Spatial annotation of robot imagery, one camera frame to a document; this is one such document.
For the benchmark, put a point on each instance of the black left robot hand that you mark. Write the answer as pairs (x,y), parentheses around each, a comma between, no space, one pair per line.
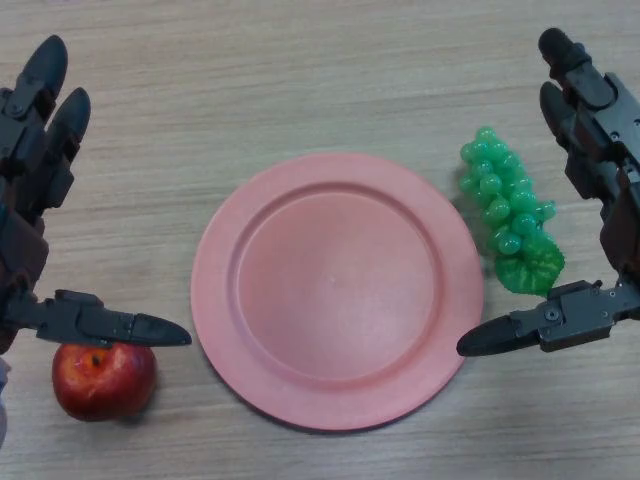
(30,165)

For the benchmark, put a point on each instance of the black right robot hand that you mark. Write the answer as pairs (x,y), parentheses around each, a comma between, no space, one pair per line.
(620,165)

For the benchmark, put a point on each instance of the green grape bunch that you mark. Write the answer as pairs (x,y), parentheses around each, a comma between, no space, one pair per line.
(500,200)

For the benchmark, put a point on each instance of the pink round plate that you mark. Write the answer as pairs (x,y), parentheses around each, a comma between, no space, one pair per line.
(335,300)

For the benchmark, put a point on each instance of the red apple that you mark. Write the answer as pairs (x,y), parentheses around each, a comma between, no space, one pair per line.
(100,390)

